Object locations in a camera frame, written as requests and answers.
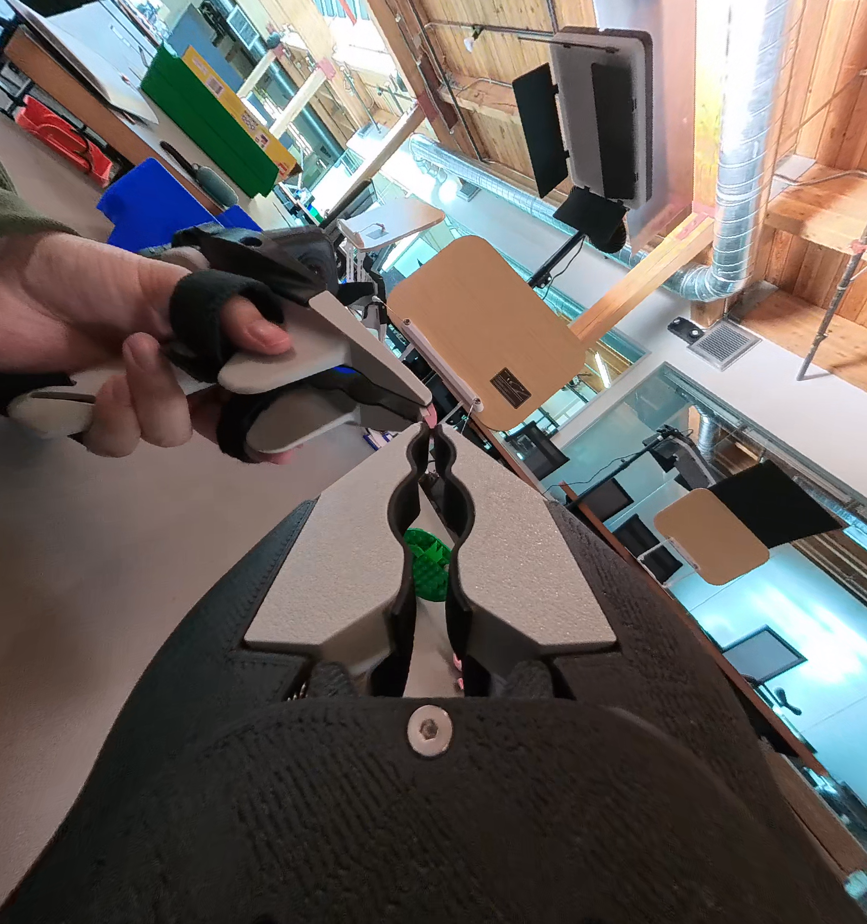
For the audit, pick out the black light stand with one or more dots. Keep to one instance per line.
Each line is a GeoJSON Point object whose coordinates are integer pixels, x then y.
{"type": "Point", "coordinates": [557, 260]}

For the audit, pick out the wall vent grille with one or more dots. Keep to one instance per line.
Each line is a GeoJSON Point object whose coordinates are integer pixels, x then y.
{"type": "Point", "coordinates": [723, 345]}

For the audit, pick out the green plastic bin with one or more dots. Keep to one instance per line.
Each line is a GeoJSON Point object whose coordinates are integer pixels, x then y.
{"type": "Point", "coordinates": [202, 123]}

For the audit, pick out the person's left hand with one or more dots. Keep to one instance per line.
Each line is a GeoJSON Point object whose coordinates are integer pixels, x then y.
{"type": "Point", "coordinates": [58, 303]}

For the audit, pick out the yellow cardboard box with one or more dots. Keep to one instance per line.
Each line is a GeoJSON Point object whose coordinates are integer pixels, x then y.
{"type": "Point", "coordinates": [246, 115]}

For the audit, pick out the blue plastic bin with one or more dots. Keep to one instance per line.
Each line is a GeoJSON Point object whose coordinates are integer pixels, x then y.
{"type": "Point", "coordinates": [152, 206]}

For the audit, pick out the person's left forearm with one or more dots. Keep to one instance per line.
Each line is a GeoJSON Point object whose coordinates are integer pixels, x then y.
{"type": "Point", "coordinates": [8, 202]}

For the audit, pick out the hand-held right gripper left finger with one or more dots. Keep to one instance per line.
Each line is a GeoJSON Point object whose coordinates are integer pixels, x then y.
{"type": "Point", "coordinates": [325, 577]}

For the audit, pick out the wooden post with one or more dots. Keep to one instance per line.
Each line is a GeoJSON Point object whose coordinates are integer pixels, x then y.
{"type": "Point", "coordinates": [643, 278]}

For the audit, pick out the grey table with wooden edge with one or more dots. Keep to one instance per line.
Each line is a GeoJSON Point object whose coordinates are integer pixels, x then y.
{"type": "Point", "coordinates": [80, 94]}

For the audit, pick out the pale pink lego piece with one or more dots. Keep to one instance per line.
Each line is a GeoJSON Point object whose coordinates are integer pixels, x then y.
{"type": "Point", "coordinates": [430, 414]}

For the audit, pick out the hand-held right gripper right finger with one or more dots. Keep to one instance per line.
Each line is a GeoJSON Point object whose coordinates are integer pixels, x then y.
{"type": "Point", "coordinates": [534, 577]}

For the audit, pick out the black cloth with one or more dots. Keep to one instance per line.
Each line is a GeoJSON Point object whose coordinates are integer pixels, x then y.
{"type": "Point", "coordinates": [773, 502]}

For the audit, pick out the green lego baseplate model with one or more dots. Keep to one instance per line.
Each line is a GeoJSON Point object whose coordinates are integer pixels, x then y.
{"type": "Point", "coordinates": [426, 563]}

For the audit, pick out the silver ribbed duct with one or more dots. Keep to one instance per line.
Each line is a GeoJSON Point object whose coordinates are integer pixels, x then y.
{"type": "Point", "coordinates": [751, 144]}

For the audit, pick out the black monitor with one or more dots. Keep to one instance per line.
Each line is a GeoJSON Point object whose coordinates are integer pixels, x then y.
{"type": "Point", "coordinates": [764, 653]}
{"type": "Point", "coordinates": [607, 499]}
{"type": "Point", "coordinates": [538, 447]}

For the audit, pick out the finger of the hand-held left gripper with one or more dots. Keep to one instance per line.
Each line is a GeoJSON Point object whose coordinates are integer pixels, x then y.
{"type": "Point", "coordinates": [394, 424]}
{"type": "Point", "coordinates": [368, 354]}

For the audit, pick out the teal handheld tool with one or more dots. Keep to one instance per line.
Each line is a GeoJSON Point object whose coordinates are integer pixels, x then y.
{"type": "Point", "coordinates": [217, 186]}

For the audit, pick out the white paper stack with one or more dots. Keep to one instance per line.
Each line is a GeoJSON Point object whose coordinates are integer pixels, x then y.
{"type": "Point", "coordinates": [94, 58]}

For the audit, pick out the black wall device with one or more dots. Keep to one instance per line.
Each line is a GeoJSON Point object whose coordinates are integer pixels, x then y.
{"type": "Point", "coordinates": [684, 329]}

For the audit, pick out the studio light panel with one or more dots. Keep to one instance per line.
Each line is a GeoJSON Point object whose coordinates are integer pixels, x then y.
{"type": "Point", "coordinates": [599, 123]}

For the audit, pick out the red plastic bin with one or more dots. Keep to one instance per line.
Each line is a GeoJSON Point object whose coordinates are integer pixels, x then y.
{"type": "Point", "coordinates": [65, 141]}

